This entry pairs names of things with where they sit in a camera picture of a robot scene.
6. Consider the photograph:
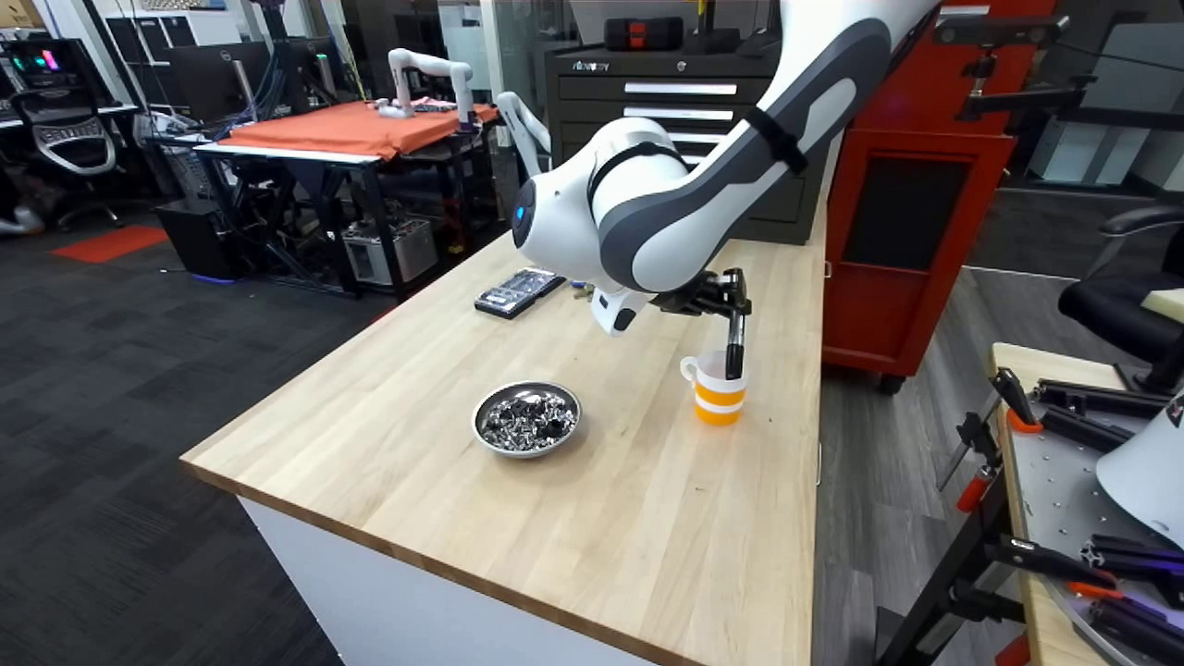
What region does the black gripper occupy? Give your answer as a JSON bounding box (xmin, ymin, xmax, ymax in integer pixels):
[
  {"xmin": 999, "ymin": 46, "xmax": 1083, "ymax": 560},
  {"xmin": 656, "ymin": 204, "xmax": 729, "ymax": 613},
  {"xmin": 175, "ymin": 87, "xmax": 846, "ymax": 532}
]
[{"xmin": 656, "ymin": 265, "xmax": 752, "ymax": 317}]

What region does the silver black marker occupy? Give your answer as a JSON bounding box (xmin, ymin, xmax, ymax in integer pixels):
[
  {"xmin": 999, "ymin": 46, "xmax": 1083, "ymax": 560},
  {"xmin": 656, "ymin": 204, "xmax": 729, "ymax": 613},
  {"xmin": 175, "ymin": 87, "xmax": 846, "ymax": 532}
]
[{"xmin": 726, "ymin": 313, "xmax": 747, "ymax": 381}]

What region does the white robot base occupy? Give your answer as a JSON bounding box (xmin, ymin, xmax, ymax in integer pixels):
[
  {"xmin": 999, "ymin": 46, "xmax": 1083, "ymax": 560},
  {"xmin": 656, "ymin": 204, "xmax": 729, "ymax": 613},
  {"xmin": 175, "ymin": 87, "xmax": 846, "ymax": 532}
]
[{"xmin": 1096, "ymin": 394, "xmax": 1184, "ymax": 549}]

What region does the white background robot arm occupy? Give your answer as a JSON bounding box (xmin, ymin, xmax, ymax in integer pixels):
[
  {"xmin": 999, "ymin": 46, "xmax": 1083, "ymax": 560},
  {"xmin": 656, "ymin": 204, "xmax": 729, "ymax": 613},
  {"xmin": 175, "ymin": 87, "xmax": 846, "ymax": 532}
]
[{"xmin": 375, "ymin": 48, "xmax": 472, "ymax": 122}]

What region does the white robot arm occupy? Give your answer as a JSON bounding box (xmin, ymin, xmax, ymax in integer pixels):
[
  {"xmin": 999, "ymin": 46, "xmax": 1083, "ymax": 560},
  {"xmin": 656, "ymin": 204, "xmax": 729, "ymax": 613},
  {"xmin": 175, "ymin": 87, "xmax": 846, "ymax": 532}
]
[{"xmin": 511, "ymin": 0, "xmax": 941, "ymax": 334}]

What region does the orange white striped mug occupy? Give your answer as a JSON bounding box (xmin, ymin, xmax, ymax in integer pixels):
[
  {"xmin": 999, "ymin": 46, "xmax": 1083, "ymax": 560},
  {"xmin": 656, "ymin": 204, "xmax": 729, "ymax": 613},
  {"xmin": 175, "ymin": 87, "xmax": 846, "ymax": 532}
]
[{"xmin": 680, "ymin": 353, "xmax": 747, "ymax": 427}]

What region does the black drawer tool chest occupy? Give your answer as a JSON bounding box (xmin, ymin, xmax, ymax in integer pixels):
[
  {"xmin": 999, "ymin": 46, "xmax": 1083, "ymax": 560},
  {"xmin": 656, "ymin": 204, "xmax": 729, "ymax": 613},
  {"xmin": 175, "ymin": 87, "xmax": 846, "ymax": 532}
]
[{"xmin": 539, "ymin": 33, "xmax": 844, "ymax": 243}]

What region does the red tool cabinet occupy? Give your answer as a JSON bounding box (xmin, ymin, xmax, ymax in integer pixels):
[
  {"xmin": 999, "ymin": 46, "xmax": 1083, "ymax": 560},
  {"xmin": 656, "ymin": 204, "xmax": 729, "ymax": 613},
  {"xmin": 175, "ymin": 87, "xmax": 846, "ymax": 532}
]
[{"xmin": 821, "ymin": 0, "xmax": 1057, "ymax": 394}]

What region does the black remote control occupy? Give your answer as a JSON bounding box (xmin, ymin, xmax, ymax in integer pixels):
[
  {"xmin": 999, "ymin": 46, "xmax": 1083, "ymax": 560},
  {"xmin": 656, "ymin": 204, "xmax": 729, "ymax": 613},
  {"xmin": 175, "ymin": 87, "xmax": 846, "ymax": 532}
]
[{"xmin": 472, "ymin": 269, "xmax": 561, "ymax": 317}]

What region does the metal bowl with screws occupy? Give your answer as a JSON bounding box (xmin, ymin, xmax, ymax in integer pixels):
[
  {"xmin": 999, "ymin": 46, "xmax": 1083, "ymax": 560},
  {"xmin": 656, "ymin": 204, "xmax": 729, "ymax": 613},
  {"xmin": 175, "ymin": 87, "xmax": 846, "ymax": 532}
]
[{"xmin": 470, "ymin": 381, "xmax": 580, "ymax": 459}]

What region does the orange covered table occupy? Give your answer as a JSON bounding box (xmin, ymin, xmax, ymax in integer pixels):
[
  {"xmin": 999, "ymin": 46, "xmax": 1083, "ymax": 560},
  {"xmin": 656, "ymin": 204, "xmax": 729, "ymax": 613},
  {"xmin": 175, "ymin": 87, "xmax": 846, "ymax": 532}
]
[{"xmin": 199, "ymin": 104, "xmax": 461, "ymax": 161}]

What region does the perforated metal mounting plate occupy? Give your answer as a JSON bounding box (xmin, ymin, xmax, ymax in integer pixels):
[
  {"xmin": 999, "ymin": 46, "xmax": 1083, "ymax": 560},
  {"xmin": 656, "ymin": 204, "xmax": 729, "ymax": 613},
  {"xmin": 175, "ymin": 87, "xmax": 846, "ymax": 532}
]
[{"xmin": 999, "ymin": 411, "xmax": 1184, "ymax": 666}]

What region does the black office chair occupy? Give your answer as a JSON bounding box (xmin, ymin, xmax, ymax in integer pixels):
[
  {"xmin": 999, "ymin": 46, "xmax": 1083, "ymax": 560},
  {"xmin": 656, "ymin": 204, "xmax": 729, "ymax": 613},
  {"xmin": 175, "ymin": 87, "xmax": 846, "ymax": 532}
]
[{"xmin": 1057, "ymin": 204, "xmax": 1184, "ymax": 394}]

